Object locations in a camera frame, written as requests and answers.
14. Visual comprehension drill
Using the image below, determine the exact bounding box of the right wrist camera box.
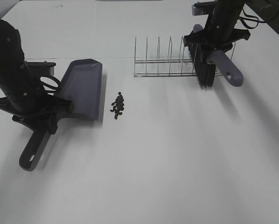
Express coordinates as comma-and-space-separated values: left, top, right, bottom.
192, 1, 216, 16

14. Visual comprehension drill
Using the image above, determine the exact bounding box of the purple hand brush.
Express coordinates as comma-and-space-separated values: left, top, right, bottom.
186, 24, 244, 89

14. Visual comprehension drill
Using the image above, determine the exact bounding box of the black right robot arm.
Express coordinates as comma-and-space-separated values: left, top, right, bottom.
184, 0, 251, 60

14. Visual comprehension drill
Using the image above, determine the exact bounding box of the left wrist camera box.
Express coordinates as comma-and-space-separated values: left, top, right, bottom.
27, 61, 56, 76

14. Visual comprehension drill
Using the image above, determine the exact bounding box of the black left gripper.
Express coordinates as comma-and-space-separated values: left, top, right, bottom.
0, 97, 74, 134

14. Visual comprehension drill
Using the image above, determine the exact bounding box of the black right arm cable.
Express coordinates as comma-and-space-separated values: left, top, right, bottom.
237, 8, 279, 30

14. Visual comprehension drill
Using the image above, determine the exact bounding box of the pile of coffee beans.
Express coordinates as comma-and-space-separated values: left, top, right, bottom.
110, 91, 125, 119

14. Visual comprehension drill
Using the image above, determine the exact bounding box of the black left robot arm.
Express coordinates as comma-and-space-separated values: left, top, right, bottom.
0, 20, 74, 134

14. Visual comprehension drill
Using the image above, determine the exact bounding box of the metal wire rack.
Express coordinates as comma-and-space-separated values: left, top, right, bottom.
133, 35, 236, 78

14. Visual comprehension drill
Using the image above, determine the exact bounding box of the purple dustpan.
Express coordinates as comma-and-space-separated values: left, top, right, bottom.
19, 59, 103, 172

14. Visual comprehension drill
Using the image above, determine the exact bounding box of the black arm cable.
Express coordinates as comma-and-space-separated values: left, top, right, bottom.
237, 8, 279, 30
39, 76, 62, 94

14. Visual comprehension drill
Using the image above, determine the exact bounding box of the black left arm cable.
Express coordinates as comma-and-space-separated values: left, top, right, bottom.
39, 76, 62, 94

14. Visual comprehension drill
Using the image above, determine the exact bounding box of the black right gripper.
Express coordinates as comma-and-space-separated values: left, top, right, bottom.
183, 28, 251, 61

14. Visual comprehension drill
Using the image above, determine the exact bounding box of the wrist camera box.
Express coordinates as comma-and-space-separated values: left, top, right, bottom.
192, 1, 216, 16
27, 61, 56, 76

